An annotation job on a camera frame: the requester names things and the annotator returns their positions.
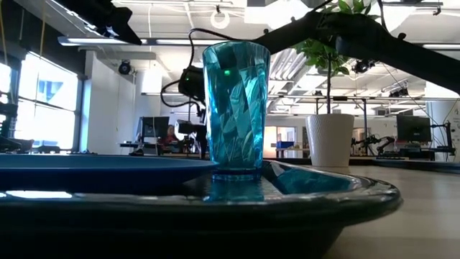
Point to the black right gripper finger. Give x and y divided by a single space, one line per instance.
202 144

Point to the teal faceted plastic cup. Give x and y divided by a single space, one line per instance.
235 118

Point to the teal translucent plate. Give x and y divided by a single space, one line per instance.
90 172

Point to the black background robot arm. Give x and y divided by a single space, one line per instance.
363 142
386 142

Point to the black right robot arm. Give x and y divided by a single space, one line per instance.
377 39

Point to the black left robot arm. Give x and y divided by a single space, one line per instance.
108 18

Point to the dark blue serving tray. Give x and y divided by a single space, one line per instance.
179 223

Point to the person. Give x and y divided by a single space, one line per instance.
169 138

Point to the black computer monitor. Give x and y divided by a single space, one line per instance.
154 126
413 127

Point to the long ceiling light bar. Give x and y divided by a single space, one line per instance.
161 41

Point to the black ceiling spotlight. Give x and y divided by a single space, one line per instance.
124 67

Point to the blue storage bin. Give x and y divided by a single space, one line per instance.
285 144

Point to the white textured plant pot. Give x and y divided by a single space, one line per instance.
330 140

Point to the green leafy plant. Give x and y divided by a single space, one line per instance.
316 50

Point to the dark machine by window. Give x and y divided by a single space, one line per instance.
7 122

